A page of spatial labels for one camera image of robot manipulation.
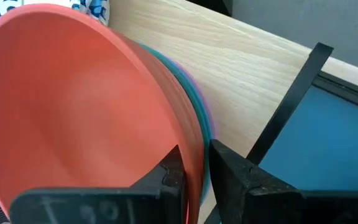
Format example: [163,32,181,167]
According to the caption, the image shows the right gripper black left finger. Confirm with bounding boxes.
[9,144,188,224]

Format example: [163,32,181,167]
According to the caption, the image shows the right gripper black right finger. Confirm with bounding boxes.
[203,139,358,224]

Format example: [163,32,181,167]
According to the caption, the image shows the green plastic bowl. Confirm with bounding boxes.
[141,43,214,203]

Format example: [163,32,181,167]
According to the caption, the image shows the blue plastic bowl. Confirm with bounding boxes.
[166,62,216,139]

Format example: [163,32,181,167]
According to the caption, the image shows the orange plastic bowl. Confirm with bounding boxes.
[0,3,206,224]

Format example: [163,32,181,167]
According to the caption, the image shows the blue white patterned paper bowl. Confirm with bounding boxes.
[0,0,111,40]

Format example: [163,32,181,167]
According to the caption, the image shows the wooden shelf with black frame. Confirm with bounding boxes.
[108,0,335,224]

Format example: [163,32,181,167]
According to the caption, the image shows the wooden table frame black rails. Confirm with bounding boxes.
[309,57,358,114]

